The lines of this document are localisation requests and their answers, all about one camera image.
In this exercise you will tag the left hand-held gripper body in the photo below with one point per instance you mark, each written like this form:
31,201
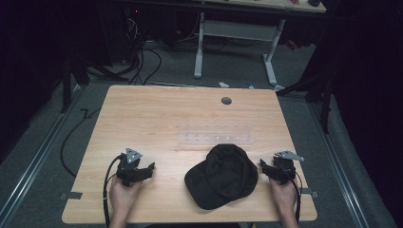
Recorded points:
128,167

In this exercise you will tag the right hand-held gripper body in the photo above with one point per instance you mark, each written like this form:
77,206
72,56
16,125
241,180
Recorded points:
285,169

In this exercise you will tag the person's right hand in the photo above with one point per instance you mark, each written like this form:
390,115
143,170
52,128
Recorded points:
283,198

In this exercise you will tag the person's left hand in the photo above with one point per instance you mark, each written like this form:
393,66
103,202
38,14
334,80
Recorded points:
122,198

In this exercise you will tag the grey tape piece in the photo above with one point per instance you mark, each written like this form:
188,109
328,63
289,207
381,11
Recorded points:
71,196
310,192

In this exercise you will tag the black baseball cap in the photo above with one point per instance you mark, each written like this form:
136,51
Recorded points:
221,177

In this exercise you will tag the clear plastic strip with holes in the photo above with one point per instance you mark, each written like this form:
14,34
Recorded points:
215,138

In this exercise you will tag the black metal stand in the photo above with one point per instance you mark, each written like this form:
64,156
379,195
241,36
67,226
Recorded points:
320,91
68,82

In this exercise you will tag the small white floor object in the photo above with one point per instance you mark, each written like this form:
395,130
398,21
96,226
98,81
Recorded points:
223,85

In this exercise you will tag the red object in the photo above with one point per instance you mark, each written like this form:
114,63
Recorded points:
292,45

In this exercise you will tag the light wooden desk top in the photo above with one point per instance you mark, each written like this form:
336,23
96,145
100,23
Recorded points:
269,3

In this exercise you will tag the black computer mouse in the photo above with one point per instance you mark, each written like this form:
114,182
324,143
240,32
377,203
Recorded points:
314,2

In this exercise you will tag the metal floor rail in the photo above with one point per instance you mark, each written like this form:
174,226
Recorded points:
340,177
34,161

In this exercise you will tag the white metal desk frame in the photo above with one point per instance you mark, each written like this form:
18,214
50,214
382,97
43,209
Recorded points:
237,30

